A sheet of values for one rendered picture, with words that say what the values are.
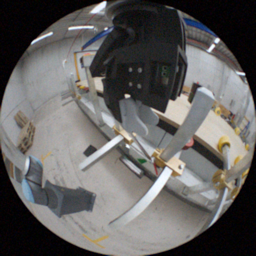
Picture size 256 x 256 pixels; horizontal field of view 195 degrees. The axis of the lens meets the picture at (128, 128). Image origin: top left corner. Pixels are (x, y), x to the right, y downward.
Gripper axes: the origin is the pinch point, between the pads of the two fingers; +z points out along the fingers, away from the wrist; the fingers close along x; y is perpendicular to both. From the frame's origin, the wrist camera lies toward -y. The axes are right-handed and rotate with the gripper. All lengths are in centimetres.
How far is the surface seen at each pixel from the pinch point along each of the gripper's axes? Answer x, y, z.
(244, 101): 337, 256, -74
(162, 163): 5.3, 11.9, 13.9
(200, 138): 26.6, 23.6, 10.4
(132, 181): 2, 6, 100
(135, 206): -11.7, 14.1, 13.9
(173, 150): 6.1, 11.5, 5.5
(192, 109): 6.1, 9.9, -6.8
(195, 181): 22, 47, 38
